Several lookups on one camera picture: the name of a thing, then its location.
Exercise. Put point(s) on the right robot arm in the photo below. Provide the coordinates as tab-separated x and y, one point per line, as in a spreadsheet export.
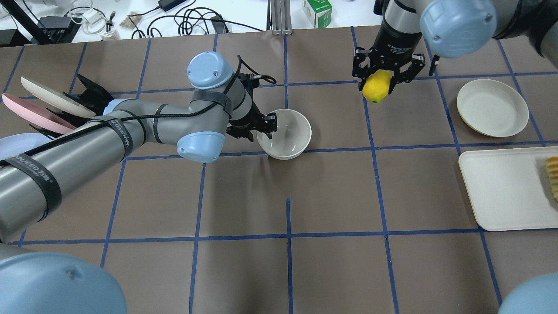
451	29

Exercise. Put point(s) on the cream round plate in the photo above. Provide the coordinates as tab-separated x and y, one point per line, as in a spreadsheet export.
492	108

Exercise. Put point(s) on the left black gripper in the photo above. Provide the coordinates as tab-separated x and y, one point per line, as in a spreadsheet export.
247	124

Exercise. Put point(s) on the cream bowl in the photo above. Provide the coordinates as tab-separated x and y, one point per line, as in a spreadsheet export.
293	135

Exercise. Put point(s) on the cream rectangular tray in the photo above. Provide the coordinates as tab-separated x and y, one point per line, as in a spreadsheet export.
509	189

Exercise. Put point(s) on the cream plate in rack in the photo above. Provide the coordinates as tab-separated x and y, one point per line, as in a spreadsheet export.
56	99

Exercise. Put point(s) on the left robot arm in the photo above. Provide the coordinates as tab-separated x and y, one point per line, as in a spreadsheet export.
34	183

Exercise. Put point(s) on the light blue plate in rack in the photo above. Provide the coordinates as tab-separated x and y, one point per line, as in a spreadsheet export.
20	143

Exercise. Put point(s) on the pink plate in rack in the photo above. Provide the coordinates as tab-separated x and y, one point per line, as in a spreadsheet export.
37	115

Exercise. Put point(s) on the green white carton box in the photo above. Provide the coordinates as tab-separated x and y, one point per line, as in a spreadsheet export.
318	12

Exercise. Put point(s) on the sliced yellow bread loaf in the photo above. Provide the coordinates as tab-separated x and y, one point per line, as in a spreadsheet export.
551	169

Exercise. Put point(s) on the black power adapter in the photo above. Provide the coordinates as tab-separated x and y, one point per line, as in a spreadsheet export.
167	5

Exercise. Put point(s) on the aluminium frame post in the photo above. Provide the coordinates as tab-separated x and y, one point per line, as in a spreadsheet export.
279	17

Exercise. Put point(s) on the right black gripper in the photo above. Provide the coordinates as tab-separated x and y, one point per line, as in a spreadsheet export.
396	42

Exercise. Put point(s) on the yellow lemon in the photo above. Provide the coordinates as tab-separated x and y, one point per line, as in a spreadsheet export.
376	86

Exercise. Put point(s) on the black dish rack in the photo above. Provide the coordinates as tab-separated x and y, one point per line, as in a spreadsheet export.
94	97

